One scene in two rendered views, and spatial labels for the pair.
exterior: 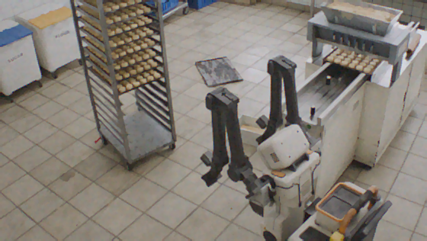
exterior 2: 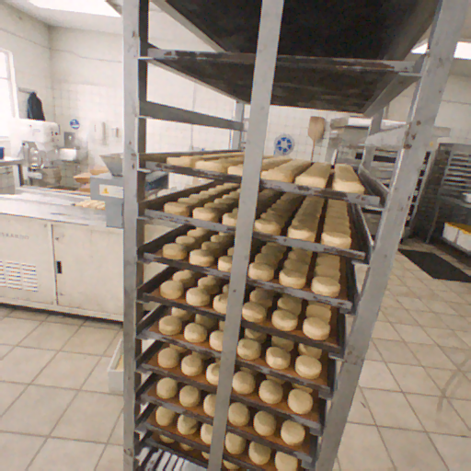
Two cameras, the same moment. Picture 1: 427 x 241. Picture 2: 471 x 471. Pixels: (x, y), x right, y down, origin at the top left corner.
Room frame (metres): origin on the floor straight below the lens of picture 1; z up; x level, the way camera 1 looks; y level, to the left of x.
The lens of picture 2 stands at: (3.62, 1.44, 1.57)
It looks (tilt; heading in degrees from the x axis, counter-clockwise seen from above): 18 degrees down; 234
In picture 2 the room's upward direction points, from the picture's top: 7 degrees clockwise
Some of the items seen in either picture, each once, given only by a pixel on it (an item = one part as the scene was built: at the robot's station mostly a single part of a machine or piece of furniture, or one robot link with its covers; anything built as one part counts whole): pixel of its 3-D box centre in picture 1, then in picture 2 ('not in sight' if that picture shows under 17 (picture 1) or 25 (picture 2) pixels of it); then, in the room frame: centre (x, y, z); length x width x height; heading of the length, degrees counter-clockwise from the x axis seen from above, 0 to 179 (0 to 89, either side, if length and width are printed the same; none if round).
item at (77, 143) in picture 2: not in sight; (75, 147); (2.64, -5.50, 0.93); 0.99 x 0.38 x 1.09; 144
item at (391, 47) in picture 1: (357, 46); (134, 194); (2.87, -1.00, 1.01); 0.72 x 0.33 x 0.34; 50
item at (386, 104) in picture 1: (370, 87); (80, 255); (3.24, -1.31, 0.42); 1.28 x 0.72 x 0.84; 140
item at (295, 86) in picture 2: not in sight; (292, 91); (3.07, 0.84, 1.68); 0.60 x 0.40 x 0.02; 38
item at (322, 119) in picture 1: (377, 62); (129, 205); (2.86, -1.19, 0.87); 2.01 x 0.03 x 0.07; 140
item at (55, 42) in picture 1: (52, 40); not in sight; (4.77, 2.18, 0.38); 0.64 x 0.54 x 0.77; 51
